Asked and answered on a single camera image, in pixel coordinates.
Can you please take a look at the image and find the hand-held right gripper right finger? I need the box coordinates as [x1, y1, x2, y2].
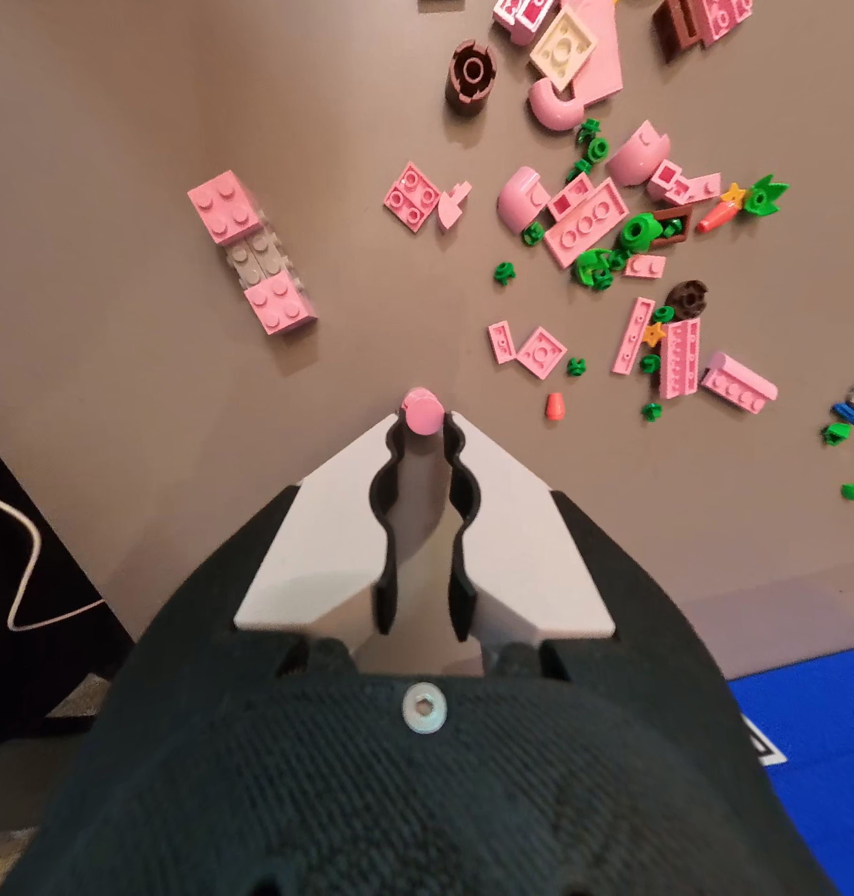
[444, 412, 618, 662]

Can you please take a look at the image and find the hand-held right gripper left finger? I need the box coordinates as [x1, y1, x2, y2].
[233, 412, 408, 639]

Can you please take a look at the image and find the pink round tile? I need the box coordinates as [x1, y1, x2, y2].
[406, 393, 446, 436]

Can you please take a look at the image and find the heap of mixed tiny pieces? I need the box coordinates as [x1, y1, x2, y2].
[821, 380, 854, 513]

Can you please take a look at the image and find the pink toy brick assembly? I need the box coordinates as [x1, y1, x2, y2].
[187, 170, 320, 337]

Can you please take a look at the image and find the pile of small toy bricks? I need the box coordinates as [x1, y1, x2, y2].
[383, 0, 790, 425]

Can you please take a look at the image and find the blue storage bin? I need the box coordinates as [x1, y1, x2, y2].
[728, 644, 854, 896]

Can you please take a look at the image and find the brown round brick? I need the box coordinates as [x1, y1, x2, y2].
[445, 40, 500, 117]

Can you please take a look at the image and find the white square plate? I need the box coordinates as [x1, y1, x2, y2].
[529, 7, 600, 92]

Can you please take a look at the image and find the white cable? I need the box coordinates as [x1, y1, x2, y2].
[0, 490, 107, 631]

